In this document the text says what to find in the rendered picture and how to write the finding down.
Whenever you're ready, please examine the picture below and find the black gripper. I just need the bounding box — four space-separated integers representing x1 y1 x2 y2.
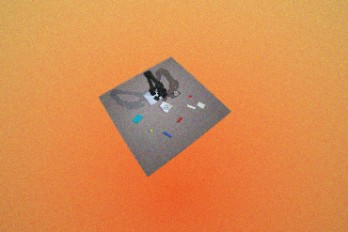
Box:
154 91 160 101

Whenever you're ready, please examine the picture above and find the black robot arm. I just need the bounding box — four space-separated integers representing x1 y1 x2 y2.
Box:
143 70 167 99

